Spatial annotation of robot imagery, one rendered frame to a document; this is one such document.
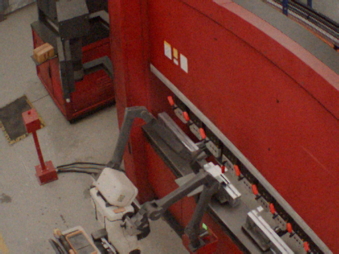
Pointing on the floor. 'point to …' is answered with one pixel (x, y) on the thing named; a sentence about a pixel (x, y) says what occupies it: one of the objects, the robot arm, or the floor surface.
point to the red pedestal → (46, 173)
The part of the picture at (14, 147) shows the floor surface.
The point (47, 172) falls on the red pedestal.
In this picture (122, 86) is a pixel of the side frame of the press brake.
